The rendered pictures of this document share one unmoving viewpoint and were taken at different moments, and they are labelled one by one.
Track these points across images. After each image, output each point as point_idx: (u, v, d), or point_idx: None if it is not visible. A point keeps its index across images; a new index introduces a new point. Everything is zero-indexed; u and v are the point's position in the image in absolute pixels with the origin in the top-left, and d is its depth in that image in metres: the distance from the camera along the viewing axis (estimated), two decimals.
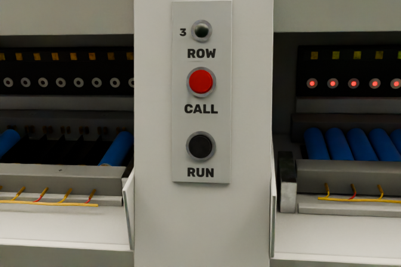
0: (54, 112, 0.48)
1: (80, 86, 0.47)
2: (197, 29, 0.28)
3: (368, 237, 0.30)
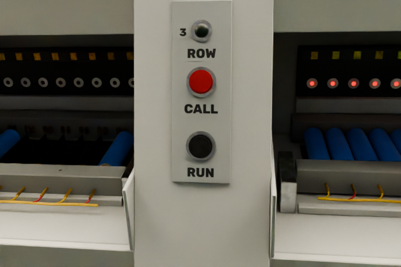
0: (54, 112, 0.48)
1: (80, 86, 0.47)
2: (197, 29, 0.28)
3: (368, 237, 0.30)
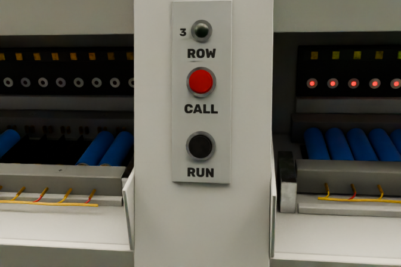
0: (54, 112, 0.48)
1: (80, 86, 0.47)
2: (197, 29, 0.28)
3: (368, 237, 0.30)
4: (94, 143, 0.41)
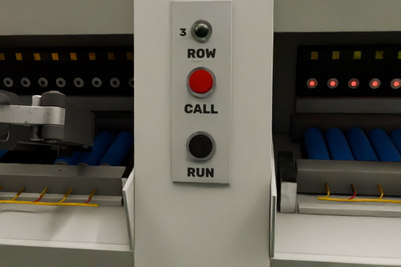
0: None
1: (80, 86, 0.47)
2: (197, 29, 0.28)
3: (368, 237, 0.30)
4: (94, 143, 0.41)
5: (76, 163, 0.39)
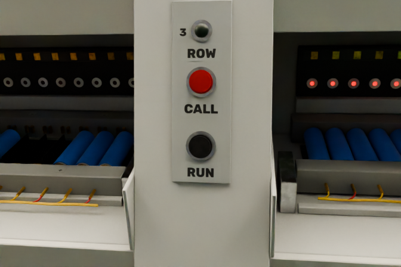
0: (54, 112, 0.48)
1: (80, 86, 0.47)
2: (197, 29, 0.28)
3: (368, 237, 0.30)
4: (94, 143, 0.41)
5: (75, 163, 0.39)
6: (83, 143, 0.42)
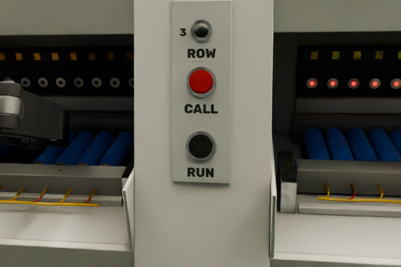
0: None
1: (80, 86, 0.47)
2: (197, 29, 0.28)
3: (368, 237, 0.30)
4: (94, 143, 0.41)
5: (75, 163, 0.39)
6: (83, 143, 0.42)
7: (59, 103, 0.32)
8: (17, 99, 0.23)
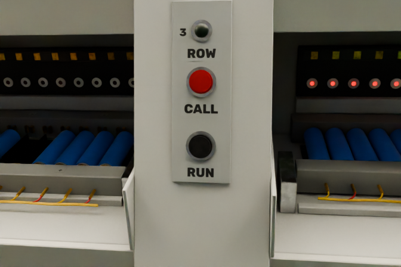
0: (54, 112, 0.48)
1: (80, 86, 0.47)
2: (197, 29, 0.28)
3: (368, 237, 0.30)
4: (94, 143, 0.41)
5: (75, 163, 0.39)
6: (83, 143, 0.42)
7: None
8: None
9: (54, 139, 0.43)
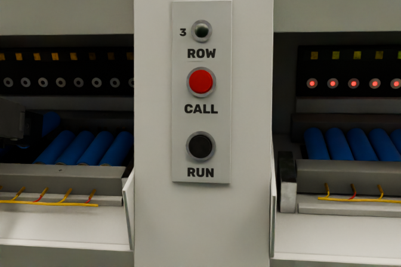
0: (54, 112, 0.48)
1: (80, 86, 0.47)
2: (197, 29, 0.28)
3: (368, 237, 0.30)
4: (94, 143, 0.41)
5: (75, 163, 0.39)
6: (83, 143, 0.42)
7: (20, 103, 0.32)
8: None
9: (54, 139, 0.43)
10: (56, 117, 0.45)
